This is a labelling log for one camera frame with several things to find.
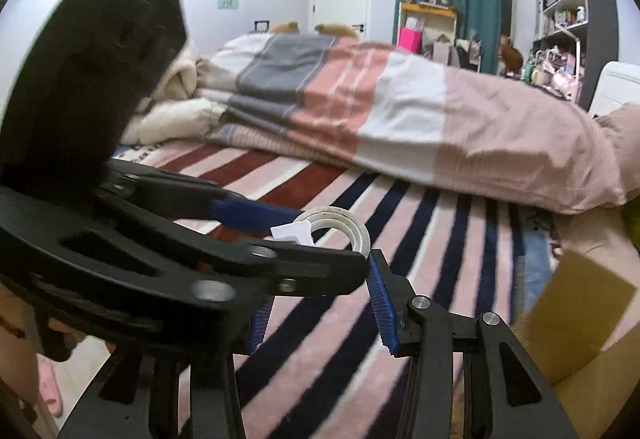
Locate striped folded quilt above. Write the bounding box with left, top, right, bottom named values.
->
left=196, top=34, right=627, bottom=215

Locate brown plush on desk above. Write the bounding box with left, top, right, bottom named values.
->
left=498, top=35, right=524, bottom=75

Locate pink striped pillow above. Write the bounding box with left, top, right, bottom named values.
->
left=549, top=102, right=640, bottom=265

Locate tape roll with dispenser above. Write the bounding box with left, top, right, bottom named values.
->
left=270, top=206, right=371, bottom=257

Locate brown teddy bear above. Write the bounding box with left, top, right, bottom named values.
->
left=269, top=21, right=300, bottom=34
left=314, top=23, right=359, bottom=40

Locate brown cardboard box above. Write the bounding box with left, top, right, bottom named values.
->
left=511, top=251, right=639, bottom=438

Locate striped fleece blanket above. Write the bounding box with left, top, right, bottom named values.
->
left=116, top=140, right=552, bottom=438

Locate pink slipper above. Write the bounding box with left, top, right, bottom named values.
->
left=38, top=358, right=64, bottom=419

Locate dark tall bookshelf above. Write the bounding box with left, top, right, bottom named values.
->
left=533, top=0, right=618, bottom=110

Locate yellow wooden shelf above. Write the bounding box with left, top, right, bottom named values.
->
left=396, top=3, right=458, bottom=46

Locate pink gift bag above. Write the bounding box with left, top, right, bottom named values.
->
left=397, top=28, right=422, bottom=55

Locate cream fluffy blanket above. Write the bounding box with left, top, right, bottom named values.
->
left=120, top=40, right=227, bottom=146

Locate white bed headboard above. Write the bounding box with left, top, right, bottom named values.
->
left=589, top=61, right=640, bottom=118

